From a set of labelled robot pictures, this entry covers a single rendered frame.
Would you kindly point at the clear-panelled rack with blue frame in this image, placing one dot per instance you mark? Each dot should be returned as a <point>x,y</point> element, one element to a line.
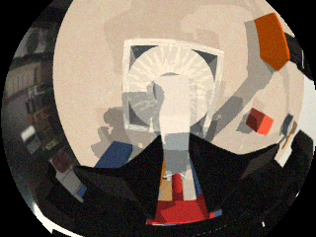
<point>189,187</point>

